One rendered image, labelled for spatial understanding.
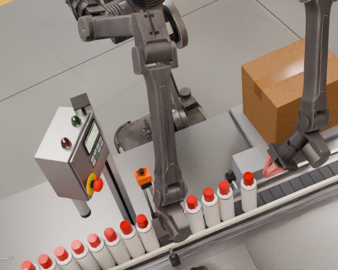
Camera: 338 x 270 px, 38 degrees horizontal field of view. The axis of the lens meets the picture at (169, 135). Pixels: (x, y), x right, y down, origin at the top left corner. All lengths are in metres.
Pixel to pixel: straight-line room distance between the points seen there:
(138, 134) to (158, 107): 1.56
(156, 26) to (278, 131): 0.72
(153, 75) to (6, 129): 2.33
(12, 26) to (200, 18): 1.52
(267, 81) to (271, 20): 2.00
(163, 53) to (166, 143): 0.23
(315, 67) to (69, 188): 0.75
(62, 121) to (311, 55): 0.70
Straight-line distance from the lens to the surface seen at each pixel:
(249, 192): 1.61
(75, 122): 1.26
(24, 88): 3.68
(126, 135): 2.82
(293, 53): 1.87
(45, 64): 3.79
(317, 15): 1.44
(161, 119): 1.26
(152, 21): 1.25
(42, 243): 1.90
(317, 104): 1.46
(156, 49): 1.23
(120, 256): 1.64
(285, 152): 1.54
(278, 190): 1.78
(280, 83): 1.76
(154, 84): 1.24
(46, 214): 1.95
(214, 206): 1.59
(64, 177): 1.28
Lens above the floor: 2.41
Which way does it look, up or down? 52 degrees down
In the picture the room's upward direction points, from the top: 13 degrees counter-clockwise
